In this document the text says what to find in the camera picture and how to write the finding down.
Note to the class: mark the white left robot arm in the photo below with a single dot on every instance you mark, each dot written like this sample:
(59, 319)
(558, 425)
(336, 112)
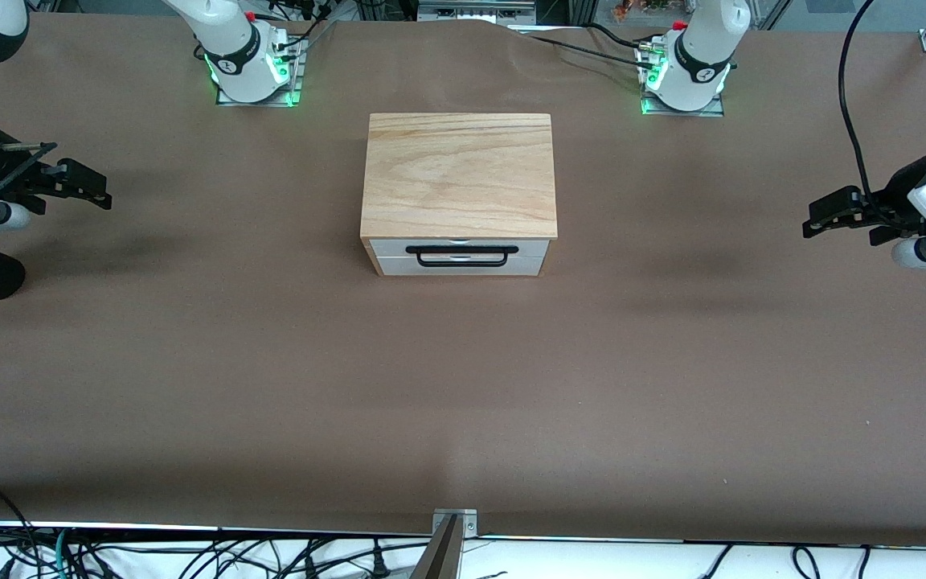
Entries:
(700, 48)

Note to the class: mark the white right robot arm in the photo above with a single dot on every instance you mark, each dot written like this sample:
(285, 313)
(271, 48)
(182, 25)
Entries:
(230, 40)

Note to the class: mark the grey electronics box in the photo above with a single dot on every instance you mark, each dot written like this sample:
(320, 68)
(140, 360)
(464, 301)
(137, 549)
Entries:
(475, 10)

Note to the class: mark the small metal bracket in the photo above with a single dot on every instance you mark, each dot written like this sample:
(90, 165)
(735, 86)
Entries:
(467, 519)

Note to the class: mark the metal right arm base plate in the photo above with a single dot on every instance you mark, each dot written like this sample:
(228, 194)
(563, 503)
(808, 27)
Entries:
(294, 88)

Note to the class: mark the wooden drawer cabinet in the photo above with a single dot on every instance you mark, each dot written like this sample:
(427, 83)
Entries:
(459, 173)

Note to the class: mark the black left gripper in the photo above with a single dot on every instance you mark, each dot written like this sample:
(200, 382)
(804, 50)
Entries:
(894, 198)

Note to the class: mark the dark wedge-shaped bar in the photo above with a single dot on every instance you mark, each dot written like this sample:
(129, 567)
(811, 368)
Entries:
(440, 555)

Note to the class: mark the brown table mat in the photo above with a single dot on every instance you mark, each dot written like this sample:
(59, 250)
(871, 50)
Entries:
(463, 402)

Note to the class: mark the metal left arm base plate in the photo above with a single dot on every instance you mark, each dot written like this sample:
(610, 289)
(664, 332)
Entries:
(716, 108)

